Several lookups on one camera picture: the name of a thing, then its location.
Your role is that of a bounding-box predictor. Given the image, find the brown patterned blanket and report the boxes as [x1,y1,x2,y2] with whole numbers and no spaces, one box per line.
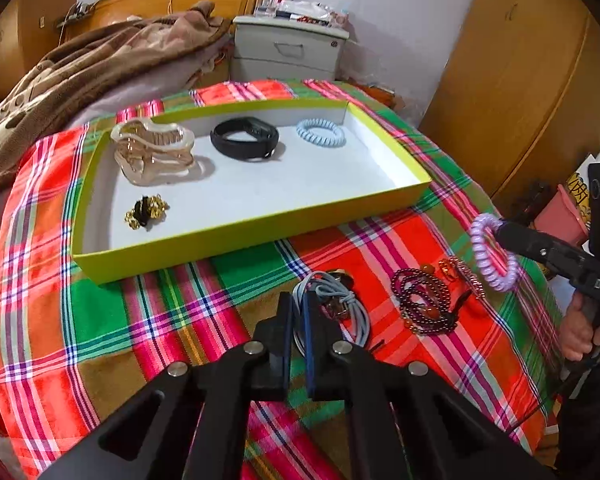
[0,0,230,192]

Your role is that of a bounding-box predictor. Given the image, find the grey elastic hair tie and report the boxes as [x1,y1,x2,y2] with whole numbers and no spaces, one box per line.
[290,268,373,356]

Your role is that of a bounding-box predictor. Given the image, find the white bedside drawer cabinet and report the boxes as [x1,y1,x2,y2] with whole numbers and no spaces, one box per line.
[230,15,349,82]

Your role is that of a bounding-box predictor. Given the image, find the yellow-green cardboard tray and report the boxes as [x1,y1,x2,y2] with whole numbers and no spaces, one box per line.
[71,98,430,284]

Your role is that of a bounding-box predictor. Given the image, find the clutter on nightstand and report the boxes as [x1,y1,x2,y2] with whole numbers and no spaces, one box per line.
[253,0,349,29]

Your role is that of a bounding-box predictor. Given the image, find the dark red bead bracelet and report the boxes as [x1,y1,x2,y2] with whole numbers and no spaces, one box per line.
[390,264,474,337]

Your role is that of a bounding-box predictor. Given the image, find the black fitness band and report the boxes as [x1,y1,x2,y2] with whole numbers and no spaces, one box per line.
[210,117,279,160]

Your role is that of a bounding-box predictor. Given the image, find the purple spiral hair tie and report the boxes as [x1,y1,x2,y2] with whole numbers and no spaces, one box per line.
[468,212,522,294]

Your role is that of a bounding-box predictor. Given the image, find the person's right hand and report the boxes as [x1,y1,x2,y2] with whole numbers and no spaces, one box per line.
[559,292,600,362]

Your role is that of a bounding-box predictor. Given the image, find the light blue spiral hair tie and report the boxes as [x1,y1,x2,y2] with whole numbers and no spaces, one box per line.
[296,117,348,149]

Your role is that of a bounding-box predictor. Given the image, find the pink box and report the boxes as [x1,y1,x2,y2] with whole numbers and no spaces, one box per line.
[533,184,588,246]

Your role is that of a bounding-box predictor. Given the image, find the large pearl hair claw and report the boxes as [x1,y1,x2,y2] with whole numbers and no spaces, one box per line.
[110,117,196,186]

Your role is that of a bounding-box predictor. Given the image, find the wooden wardrobe door right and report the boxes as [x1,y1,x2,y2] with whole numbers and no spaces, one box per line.
[419,0,600,217]

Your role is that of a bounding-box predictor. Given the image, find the gold leaf hair clip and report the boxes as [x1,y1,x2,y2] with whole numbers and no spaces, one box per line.
[438,256,486,300]

